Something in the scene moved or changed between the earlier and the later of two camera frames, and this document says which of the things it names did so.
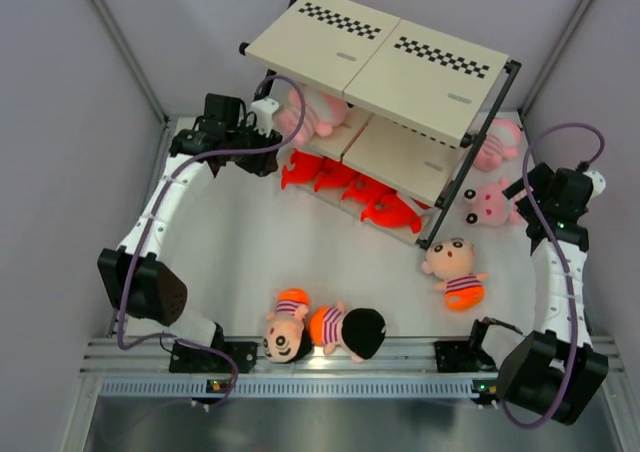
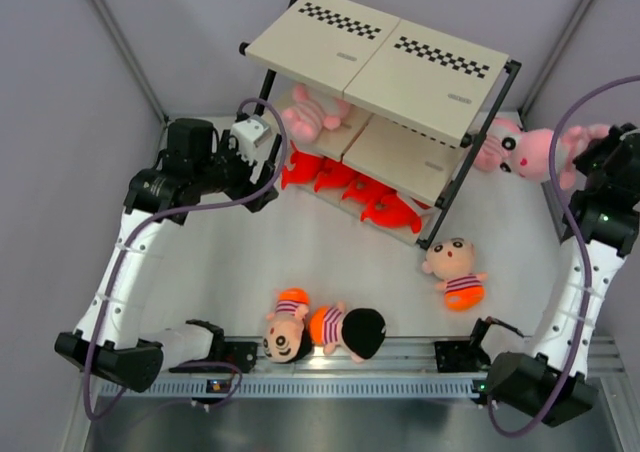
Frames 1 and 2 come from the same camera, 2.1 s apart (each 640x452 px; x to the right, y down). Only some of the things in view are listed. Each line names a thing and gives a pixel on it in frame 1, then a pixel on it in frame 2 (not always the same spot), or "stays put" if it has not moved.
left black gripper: (263, 164) -> (245, 188)
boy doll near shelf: (451, 261) stays put
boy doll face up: (286, 339) stays put
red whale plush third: (364, 188) stays put
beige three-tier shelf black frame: (381, 105) stays put
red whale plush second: (333, 174) stays put
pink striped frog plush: (490, 206) -> (527, 154)
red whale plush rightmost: (390, 210) stays put
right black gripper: (541, 177) -> (582, 159)
